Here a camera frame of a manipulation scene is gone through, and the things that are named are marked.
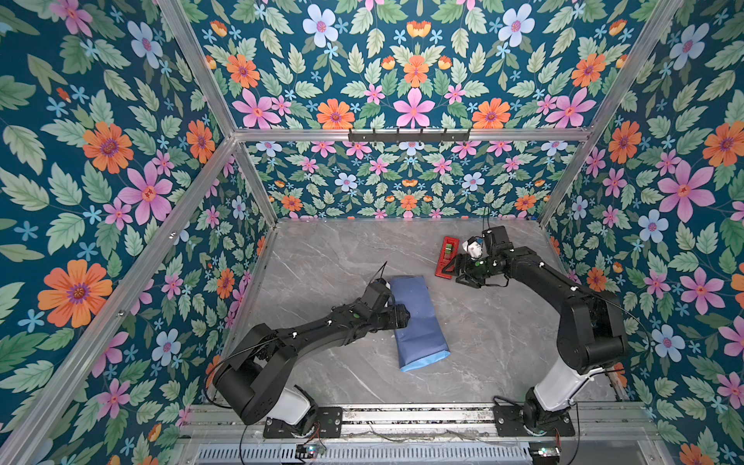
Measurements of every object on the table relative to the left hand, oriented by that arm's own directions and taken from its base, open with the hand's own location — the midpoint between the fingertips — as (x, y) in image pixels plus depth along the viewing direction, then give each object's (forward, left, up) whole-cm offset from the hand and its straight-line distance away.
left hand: (405, 315), depth 85 cm
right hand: (+11, -15, +5) cm, 19 cm away
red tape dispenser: (+25, -19, -1) cm, 31 cm away
